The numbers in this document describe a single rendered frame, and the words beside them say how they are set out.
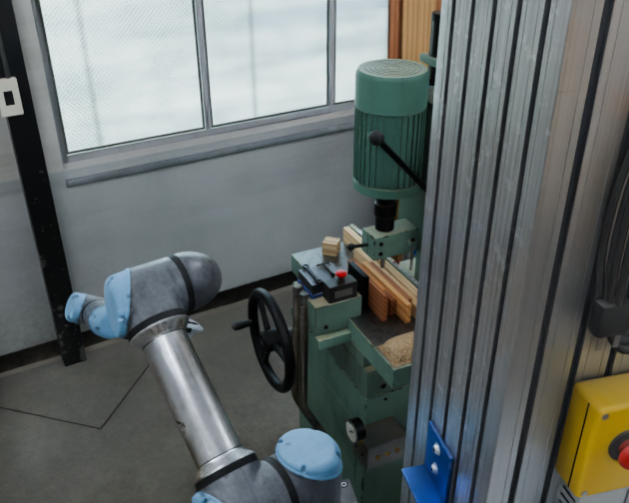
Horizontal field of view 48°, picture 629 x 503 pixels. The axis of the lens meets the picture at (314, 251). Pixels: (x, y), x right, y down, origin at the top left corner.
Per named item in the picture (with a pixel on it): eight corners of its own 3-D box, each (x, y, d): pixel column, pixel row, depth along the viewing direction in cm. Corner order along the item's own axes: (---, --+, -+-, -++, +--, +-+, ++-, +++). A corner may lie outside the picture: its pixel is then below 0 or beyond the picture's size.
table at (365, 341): (262, 277, 212) (261, 259, 209) (351, 254, 223) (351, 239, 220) (357, 402, 164) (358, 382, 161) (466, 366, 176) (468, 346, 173)
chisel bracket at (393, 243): (360, 254, 195) (361, 228, 190) (404, 244, 200) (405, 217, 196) (373, 266, 189) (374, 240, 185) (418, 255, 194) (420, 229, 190)
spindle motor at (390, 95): (340, 180, 187) (342, 63, 171) (397, 169, 193) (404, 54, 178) (373, 207, 173) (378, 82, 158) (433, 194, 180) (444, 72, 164)
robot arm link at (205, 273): (231, 233, 137) (162, 274, 180) (179, 249, 132) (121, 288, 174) (252, 288, 137) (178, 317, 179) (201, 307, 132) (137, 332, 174)
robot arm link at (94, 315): (137, 297, 165) (122, 289, 174) (90, 313, 159) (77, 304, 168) (145, 328, 167) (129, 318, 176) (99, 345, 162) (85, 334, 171)
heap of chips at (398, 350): (375, 346, 173) (376, 333, 171) (424, 331, 178) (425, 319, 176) (394, 367, 166) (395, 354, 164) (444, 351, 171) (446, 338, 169)
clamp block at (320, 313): (292, 308, 192) (292, 280, 188) (336, 296, 197) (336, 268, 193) (315, 338, 181) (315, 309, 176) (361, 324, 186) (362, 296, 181)
